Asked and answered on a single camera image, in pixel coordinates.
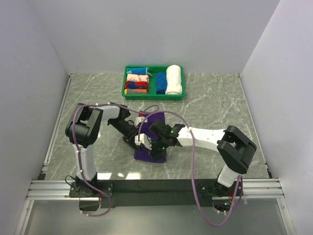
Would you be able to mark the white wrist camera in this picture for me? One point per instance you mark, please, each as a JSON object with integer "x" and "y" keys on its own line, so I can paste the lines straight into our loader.
{"x": 143, "y": 139}
{"x": 139, "y": 120}

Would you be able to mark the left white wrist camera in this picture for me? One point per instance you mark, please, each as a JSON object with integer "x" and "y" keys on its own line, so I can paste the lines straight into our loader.
{"x": 139, "y": 120}

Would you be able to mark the black base bar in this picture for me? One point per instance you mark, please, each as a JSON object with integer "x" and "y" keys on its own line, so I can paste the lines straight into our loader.
{"x": 125, "y": 193}

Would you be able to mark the green plastic tray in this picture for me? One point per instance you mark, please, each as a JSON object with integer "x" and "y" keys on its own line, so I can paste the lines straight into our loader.
{"x": 151, "y": 95}

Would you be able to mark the white rolled towel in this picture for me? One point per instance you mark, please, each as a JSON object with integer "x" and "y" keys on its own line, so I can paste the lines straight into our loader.
{"x": 174, "y": 80}

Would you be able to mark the purple towel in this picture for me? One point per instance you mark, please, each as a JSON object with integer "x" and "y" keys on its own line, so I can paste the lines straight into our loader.
{"x": 143, "y": 154}

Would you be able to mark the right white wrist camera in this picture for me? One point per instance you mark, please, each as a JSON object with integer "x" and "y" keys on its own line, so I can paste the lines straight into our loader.
{"x": 143, "y": 139}

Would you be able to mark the pink rolled towel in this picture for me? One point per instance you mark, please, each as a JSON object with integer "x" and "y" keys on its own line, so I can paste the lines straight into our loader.
{"x": 138, "y": 78}

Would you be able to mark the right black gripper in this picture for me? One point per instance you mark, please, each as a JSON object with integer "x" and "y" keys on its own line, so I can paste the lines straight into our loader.
{"x": 156, "y": 154}

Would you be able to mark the aluminium side rail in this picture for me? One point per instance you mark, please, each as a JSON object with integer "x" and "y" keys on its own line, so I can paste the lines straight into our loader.
{"x": 257, "y": 140}
{"x": 55, "y": 130}

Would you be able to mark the red blue rolled towel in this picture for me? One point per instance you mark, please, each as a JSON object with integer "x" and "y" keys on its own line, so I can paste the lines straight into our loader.
{"x": 136, "y": 85}

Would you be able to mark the teal blue rolled towel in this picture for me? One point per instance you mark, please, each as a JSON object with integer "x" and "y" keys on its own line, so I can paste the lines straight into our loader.
{"x": 138, "y": 70}

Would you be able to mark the right aluminium side rail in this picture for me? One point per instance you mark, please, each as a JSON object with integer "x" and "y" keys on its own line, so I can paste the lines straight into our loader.
{"x": 257, "y": 140}

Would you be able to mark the left aluminium side rail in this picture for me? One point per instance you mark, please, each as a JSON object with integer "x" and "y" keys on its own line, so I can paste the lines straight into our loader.
{"x": 55, "y": 130}

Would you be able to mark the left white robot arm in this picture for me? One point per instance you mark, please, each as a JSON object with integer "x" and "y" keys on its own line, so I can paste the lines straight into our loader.
{"x": 82, "y": 130}

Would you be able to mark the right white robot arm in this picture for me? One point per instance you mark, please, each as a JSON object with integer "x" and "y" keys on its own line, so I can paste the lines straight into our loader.
{"x": 235, "y": 148}

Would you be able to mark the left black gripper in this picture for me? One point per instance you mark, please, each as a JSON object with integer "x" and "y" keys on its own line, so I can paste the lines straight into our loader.
{"x": 129, "y": 137}

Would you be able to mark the aluminium front rail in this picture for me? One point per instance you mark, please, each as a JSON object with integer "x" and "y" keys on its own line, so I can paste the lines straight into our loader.
{"x": 59, "y": 190}

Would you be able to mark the orange grey rolled towel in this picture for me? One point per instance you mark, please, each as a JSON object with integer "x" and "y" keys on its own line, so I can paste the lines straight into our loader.
{"x": 135, "y": 91}

